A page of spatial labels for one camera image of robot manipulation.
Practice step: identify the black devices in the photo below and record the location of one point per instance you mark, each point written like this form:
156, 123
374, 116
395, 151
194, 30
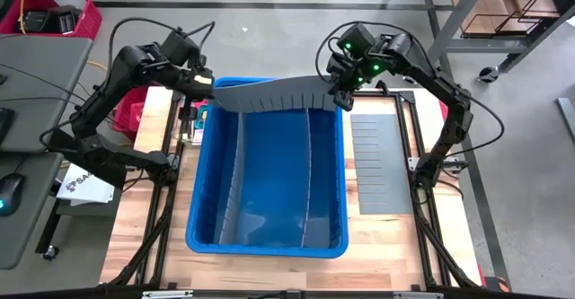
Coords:
49, 20

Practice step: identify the black caster wheel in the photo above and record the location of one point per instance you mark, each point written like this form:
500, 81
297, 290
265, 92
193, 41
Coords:
488, 75
409, 78

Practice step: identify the silver metal bracket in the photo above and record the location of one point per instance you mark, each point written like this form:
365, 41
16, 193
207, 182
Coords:
458, 164

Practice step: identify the grey folding table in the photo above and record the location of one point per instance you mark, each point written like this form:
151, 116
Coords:
45, 56

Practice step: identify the red plastic crate with devices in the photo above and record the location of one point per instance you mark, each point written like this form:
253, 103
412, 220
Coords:
90, 23

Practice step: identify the blue plastic bin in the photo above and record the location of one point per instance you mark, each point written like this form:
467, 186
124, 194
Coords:
274, 178

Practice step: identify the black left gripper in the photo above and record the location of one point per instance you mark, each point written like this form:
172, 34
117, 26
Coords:
193, 83

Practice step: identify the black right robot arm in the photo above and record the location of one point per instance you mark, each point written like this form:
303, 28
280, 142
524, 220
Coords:
449, 92

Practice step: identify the cardboard boxes on cart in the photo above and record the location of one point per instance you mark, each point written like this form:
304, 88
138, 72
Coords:
485, 7

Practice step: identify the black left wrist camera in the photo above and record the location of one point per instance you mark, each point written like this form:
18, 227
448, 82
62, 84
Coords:
179, 47

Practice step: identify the teal plastic item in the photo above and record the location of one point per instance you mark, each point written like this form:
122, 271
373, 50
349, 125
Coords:
197, 118

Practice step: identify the long grey slotted divider sheet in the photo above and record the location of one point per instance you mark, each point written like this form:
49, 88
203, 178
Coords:
308, 164
229, 191

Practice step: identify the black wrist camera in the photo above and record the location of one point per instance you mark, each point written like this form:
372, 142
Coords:
179, 47
355, 38

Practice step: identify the black computer mouse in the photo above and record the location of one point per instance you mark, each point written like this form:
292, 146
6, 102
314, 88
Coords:
11, 193

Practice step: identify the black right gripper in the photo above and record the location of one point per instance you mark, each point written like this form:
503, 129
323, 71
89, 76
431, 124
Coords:
348, 72

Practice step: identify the grey metal panel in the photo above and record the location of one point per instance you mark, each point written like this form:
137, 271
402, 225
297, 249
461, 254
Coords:
568, 119

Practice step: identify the white paper with logo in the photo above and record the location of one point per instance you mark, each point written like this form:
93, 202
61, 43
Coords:
90, 193

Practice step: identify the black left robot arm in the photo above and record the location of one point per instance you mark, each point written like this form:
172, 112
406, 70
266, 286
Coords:
103, 97

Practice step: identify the grey metal cart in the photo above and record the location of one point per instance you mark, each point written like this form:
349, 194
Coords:
456, 23

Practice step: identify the black leg with caster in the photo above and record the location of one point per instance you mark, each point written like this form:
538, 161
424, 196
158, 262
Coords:
47, 231

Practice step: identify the silver metal bracket plate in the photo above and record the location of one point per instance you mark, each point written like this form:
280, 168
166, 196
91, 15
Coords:
166, 295
418, 296

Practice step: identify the black flat device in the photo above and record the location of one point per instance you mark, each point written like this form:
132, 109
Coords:
5, 126

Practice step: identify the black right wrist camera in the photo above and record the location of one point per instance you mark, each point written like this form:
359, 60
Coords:
355, 38

